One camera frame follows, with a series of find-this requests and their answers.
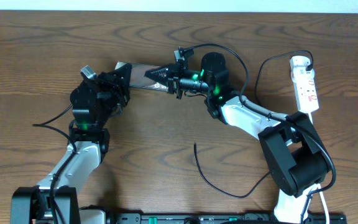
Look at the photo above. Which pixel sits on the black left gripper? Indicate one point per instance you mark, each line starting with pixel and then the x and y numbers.
pixel 117 86

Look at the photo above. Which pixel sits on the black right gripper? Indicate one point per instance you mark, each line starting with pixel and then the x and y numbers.
pixel 171 77

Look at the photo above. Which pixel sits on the Galaxy smartphone with bronze screen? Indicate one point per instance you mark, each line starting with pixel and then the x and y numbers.
pixel 137 78

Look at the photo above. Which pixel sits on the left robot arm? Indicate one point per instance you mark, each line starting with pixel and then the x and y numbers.
pixel 54 199

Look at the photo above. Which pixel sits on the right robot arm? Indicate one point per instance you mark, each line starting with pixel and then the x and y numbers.
pixel 296 157

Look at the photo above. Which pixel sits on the white USB charger plug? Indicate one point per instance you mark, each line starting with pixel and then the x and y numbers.
pixel 301 69

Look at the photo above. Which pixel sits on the white power strip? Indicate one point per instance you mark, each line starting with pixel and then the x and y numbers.
pixel 306 96

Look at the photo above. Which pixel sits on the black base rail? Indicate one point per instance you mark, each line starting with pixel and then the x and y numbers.
pixel 136 218

